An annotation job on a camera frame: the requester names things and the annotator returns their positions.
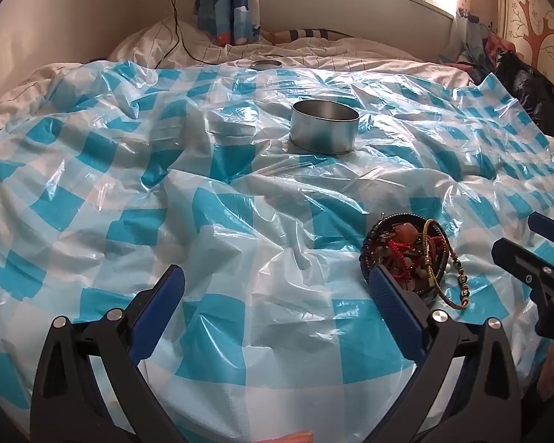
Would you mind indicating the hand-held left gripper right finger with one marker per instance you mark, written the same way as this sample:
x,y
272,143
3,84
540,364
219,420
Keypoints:
x,y
397,318

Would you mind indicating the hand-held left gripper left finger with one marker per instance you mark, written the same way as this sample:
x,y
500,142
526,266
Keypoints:
x,y
159,314

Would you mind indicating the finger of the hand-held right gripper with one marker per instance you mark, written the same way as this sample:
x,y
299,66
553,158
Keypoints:
x,y
517,258
551,230

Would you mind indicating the round metal tin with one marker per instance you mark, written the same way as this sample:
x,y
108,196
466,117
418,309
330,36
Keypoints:
x,y
323,131

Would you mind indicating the person's left hand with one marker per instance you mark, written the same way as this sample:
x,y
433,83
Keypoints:
x,y
298,438

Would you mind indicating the blue white checkered plastic sheet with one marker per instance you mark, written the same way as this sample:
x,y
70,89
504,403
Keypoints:
x,y
212,240

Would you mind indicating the black plastic bag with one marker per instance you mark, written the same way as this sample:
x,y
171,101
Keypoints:
x,y
531,92

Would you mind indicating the blue cartoon cloth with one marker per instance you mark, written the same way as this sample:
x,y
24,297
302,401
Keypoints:
x,y
473,41

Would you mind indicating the round metal tin lid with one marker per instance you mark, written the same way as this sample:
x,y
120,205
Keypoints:
x,y
265,64

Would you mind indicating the white striped duvet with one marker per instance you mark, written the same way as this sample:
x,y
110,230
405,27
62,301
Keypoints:
x,y
304,53

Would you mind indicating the striped pillow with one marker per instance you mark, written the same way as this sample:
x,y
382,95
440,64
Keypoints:
x,y
304,34

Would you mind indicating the blue cartoon curtain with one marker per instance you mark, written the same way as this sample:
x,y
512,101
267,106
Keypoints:
x,y
228,4

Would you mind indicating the tree wall sticker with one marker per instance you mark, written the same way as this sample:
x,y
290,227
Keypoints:
x,y
533,27

